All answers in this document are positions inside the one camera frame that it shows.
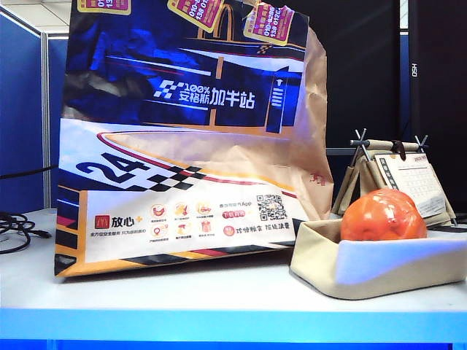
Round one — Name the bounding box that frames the printed brown paper bag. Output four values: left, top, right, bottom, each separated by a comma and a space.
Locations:
53, 0, 335, 278

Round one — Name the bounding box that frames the orange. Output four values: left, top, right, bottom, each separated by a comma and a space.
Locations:
340, 188, 428, 242

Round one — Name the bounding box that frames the wide black monitor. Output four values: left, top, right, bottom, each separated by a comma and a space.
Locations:
269, 0, 401, 150

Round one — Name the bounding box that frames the beige fabric tray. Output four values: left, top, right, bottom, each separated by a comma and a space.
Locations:
290, 218, 467, 301

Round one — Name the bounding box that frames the desk calendar on wooden stand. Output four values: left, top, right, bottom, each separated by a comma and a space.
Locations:
330, 128, 459, 229

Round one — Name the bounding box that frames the blue office partition panel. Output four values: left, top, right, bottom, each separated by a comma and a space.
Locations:
0, 9, 44, 214
47, 33, 71, 209

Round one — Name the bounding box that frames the black monitor with white lettering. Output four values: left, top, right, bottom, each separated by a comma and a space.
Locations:
407, 0, 467, 217

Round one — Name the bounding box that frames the thin black cable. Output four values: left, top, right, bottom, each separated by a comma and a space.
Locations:
0, 164, 60, 180

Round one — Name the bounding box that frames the coiled black cable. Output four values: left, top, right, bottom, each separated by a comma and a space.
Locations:
0, 211, 53, 255

